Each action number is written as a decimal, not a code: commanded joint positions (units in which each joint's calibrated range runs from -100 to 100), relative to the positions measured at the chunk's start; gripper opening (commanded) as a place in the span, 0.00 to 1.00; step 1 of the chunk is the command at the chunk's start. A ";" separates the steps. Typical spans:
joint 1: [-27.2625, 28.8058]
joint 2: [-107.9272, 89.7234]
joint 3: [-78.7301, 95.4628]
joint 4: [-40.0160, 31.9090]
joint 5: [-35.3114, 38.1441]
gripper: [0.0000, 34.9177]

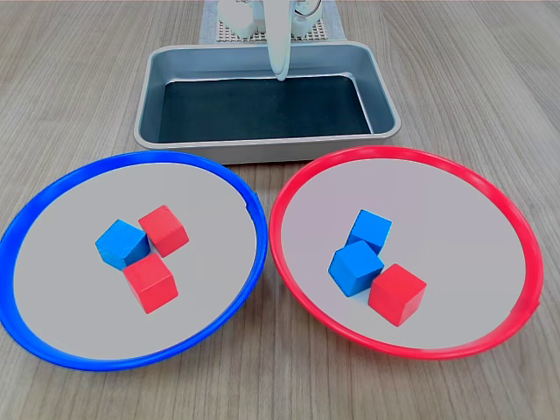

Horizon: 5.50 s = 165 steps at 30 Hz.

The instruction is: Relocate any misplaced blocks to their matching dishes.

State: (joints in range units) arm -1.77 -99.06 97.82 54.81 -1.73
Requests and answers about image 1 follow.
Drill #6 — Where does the pale perforated base plate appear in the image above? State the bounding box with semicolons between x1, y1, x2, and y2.
216;15;330;44

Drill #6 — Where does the red wooden cube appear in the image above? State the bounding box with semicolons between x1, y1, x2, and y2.
137;204;191;258
122;253;179;315
367;262;428;328

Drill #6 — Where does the steel tray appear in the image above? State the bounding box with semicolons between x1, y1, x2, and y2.
133;41;403;165

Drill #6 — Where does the blue wooden cube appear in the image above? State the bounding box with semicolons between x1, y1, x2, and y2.
345;208;394;257
327;240;386;298
94;218;152;271

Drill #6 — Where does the red rimmed white plate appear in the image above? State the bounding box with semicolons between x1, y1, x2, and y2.
269;145;545;362

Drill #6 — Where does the black mat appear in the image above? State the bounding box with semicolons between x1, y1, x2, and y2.
157;74;374;144

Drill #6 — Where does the blue rimmed white plate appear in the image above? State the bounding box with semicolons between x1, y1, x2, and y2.
0;150;269;373

